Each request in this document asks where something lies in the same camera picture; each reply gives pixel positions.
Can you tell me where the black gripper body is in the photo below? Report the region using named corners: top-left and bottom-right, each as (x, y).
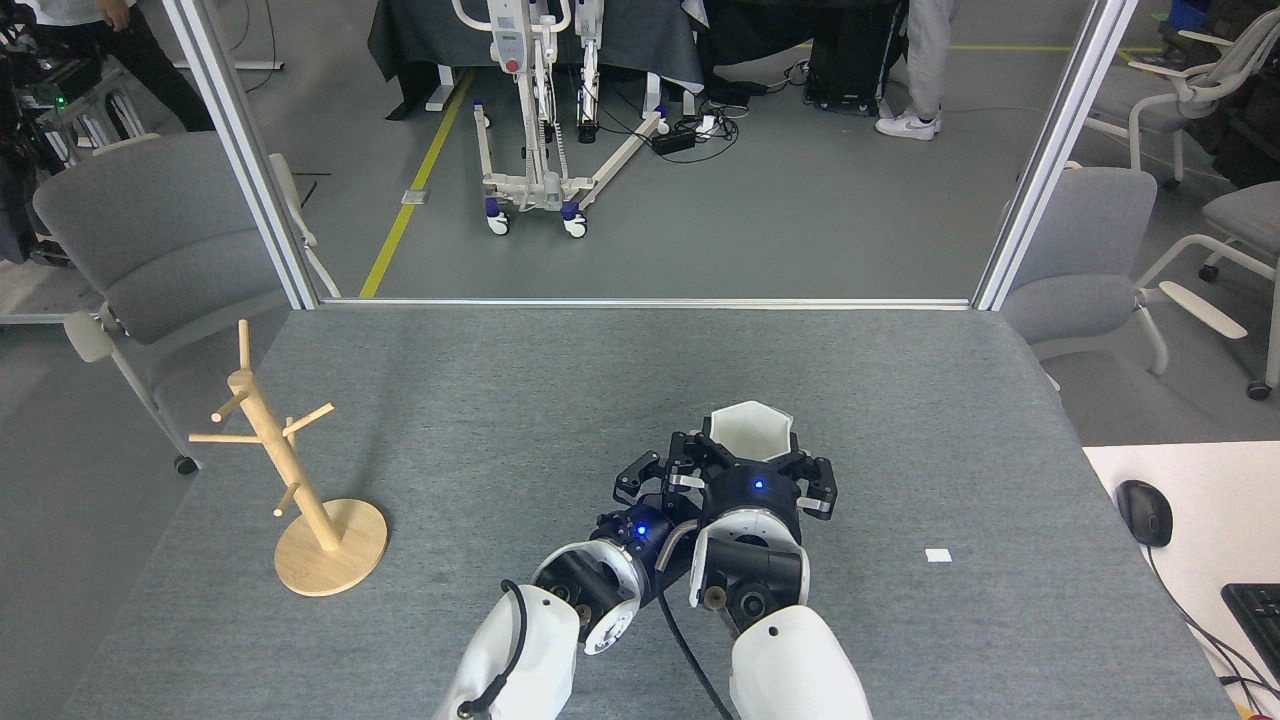
top-left (597, 498), bottom-right (701, 576)
top-left (700, 462), bottom-right (806, 546)

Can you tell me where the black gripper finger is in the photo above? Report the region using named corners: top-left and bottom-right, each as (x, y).
top-left (665, 428), bottom-right (736, 491)
top-left (785, 453), bottom-right (837, 521)
top-left (613, 452), bottom-right (669, 504)

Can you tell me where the white hexagonal cup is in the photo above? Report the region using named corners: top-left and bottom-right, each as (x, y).
top-left (707, 401), bottom-right (796, 463)

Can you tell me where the wooden cup rack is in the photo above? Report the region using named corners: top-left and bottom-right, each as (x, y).
top-left (189, 320), bottom-right (389, 598)

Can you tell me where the equipment rack with green light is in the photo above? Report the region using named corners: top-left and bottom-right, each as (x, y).
top-left (0, 55), bottom-right (151, 181)

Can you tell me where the white stand on wheels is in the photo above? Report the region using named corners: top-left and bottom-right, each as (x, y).
top-left (450, 0), bottom-right (671, 239)

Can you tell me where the black computer mouse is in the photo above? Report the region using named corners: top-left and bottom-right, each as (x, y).
top-left (1116, 480), bottom-right (1174, 548)

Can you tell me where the grey chair with beige armrests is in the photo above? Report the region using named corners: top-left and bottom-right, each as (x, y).
top-left (1000, 160), bottom-right (1249, 391)
top-left (32, 132), bottom-right (341, 476)

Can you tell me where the white desk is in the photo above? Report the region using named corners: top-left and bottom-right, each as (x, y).
top-left (1083, 441), bottom-right (1280, 720)

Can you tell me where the black equipment case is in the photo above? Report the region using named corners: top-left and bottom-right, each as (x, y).
top-left (803, 0), bottom-right (901, 116)

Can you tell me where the dark grey table cloth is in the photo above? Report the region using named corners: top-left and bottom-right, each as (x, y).
top-left (368, 0), bottom-right (703, 121)

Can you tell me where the black keyboard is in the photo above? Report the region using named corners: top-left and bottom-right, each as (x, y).
top-left (1221, 583), bottom-right (1280, 686)

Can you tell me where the white mesh office chair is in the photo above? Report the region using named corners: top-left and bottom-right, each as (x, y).
top-left (1085, 8), bottom-right (1280, 191)

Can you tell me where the person in dark trousers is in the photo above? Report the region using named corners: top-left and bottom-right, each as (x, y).
top-left (20, 0), bottom-right (216, 133)

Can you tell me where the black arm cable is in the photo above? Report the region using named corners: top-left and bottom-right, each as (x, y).
top-left (655, 520), bottom-right (736, 720)
top-left (458, 580), bottom-right (529, 720)

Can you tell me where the silver table edge rail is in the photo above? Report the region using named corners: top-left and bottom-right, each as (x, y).
top-left (318, 297), bottom-right (973, 311)

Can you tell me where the black mouse cable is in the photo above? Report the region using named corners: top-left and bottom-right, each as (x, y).
top-left (1145, 545), bottom-right (1280, 691)

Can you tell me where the silver aluminium post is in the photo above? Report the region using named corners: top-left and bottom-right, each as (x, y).
top-left (972, 0), bottom-right (1141, 311)
top-left (160, 0), bottom-right (321, 311)

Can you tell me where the grey chair with white frame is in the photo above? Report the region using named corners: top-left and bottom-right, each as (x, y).
top-left (1135, 180), bottom-right (1280, 401)

